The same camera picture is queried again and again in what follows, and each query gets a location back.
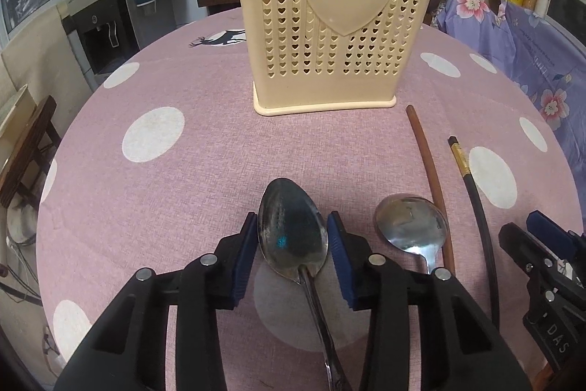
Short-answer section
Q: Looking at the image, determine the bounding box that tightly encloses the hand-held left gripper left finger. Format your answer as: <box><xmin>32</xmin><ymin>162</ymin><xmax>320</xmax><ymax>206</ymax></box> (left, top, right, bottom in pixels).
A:
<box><xmin>54</xmin><ymin>211</ymin><xmax>259</xmax><ymax>391</ymax></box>

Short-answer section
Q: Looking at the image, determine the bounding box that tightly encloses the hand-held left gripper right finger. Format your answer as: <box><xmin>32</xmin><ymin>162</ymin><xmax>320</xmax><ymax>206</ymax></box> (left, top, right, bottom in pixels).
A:
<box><xmin>326</xmin><ymin>210</ymin><xmax>534</xmax><ymax>391</ymax></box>

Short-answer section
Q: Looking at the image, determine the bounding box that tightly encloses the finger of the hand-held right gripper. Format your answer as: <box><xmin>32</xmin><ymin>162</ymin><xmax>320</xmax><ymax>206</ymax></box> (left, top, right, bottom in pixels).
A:
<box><xmin>526</xmin><ymin>211</ymin><xmax>586</xmax><ymax>263</ymax></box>
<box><xmin>498</xmin><ymin>222</ymin><xmax>557</xmax><ymax>282</ymax></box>

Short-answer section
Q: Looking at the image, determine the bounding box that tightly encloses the black chopstick with gold band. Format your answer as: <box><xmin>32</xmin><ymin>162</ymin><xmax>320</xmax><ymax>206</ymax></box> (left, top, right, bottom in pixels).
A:
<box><xmin>447</xmin><ymin>136</ymin><xmax>501</xmax><ymax>325</ymax></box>

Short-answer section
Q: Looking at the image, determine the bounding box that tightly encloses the large metal spoon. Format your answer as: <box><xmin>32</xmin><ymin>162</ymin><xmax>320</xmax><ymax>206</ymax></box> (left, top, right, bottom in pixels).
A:
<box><xmin>257</xmin><ymin>177</ymin><xmax>353</xmax><ymax>391</ymax></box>

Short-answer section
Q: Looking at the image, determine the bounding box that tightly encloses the round metal spoon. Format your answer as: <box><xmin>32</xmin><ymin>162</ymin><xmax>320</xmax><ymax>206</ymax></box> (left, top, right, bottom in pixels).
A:
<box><xmin>374</xmin><ymin>192</ymin><xmax>449</xmax><ymax>275</ymax></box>

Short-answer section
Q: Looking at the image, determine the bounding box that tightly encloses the reddish brown wooden chopstick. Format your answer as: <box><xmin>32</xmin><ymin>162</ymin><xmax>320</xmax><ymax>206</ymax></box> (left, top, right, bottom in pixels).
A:
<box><xmin>405</xmin><ymin>104</ymin><xmax>456</xmax><ymax>273</ymax></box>

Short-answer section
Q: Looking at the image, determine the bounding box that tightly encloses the cream plastic utensil holder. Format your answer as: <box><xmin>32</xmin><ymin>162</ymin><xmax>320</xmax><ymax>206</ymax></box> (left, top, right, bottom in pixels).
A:
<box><xmin>224</xmin><ymin>0</ymin><xmax>446</xmax><ymax>117</ymax></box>

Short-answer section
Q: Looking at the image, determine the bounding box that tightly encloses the pink polka-dot tablecloth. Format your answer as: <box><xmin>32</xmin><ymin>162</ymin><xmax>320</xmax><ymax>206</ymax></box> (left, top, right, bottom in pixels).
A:
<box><xmin>36</xmin><ymin>6</ymin><xmax>586</xmax><ymax>391</ymax></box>

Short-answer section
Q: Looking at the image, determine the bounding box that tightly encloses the purple floral cloth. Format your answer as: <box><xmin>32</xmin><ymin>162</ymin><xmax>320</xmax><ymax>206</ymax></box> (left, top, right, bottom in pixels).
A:
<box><xmin>435</xmin><ymin>0</ymin><xmax>586</xmax><ymax>190</ymax></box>

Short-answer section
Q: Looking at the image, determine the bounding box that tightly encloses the white microwave oven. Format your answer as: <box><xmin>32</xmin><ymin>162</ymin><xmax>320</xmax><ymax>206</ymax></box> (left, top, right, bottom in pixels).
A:
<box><xmin>547</xmin><ymin>0</ymin><xmax>586</xmax><ymax>30</ymax></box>

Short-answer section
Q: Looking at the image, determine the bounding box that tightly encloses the dark wooden stool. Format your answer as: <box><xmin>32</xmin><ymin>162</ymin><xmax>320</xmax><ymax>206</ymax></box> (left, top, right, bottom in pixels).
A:
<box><xmin>0</xmin><ymin>95</ymin><xmax>62</xmax><ymax>209</ymax></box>

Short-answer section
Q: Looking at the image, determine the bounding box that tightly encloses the grey water dispenser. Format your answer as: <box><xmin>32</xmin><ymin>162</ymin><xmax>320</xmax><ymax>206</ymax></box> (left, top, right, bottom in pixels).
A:
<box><xmin>62</xmin><ymin>0</ymin><xmax>140</xmax><ymax>75</ymax></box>

